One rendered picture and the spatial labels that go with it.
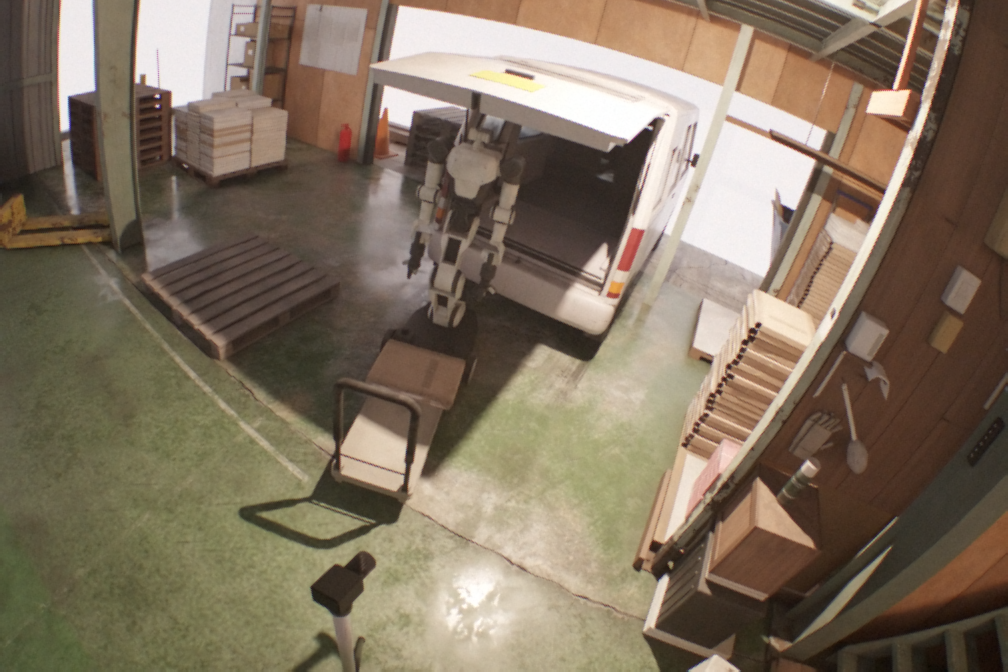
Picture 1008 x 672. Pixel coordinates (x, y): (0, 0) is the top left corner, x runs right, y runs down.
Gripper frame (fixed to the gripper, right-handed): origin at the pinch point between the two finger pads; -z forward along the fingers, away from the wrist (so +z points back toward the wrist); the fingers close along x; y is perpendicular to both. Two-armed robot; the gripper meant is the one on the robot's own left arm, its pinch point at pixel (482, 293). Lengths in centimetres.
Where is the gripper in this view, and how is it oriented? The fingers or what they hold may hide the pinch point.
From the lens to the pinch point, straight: 283.0
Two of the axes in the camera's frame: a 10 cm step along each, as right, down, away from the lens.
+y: 9.5, 3.0, -0.8
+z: 2.6, -9.1, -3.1
